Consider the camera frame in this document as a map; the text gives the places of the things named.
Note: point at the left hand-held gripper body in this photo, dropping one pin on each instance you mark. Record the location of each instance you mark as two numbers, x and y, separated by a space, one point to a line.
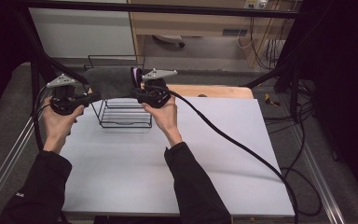
62 96

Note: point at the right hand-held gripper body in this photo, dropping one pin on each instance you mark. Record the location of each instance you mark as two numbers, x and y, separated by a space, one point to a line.
155 90

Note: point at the dark grey cloth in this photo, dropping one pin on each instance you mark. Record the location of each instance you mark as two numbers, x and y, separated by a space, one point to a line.
110 82

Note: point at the person's left hand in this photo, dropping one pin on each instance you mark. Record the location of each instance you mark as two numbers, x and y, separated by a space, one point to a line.
57 124

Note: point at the person's right hand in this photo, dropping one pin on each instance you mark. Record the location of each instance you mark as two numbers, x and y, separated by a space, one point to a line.
164 119

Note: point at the white chair base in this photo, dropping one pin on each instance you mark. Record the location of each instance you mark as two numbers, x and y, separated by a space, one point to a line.
169 39

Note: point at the white cabinet panel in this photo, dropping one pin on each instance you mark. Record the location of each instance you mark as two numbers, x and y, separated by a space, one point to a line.
80 31

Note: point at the white table board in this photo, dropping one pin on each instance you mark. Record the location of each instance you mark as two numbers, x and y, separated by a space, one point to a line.
174 155

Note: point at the wooden desk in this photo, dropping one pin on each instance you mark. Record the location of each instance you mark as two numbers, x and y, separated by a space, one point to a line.
192 21

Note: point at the yellow black floor tape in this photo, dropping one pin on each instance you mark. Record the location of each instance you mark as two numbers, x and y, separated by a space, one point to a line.
271 100

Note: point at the white power strip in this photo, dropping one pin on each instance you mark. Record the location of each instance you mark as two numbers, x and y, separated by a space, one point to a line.
255 3

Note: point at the black metal frame strut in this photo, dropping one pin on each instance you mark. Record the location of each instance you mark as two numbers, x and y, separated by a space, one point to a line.
37 56
287 77

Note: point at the black metal frame crossbar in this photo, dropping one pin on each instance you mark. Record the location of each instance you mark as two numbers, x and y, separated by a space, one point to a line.
167 8

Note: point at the aluminium floor rail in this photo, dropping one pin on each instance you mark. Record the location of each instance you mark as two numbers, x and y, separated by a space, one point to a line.
11 158
320 174

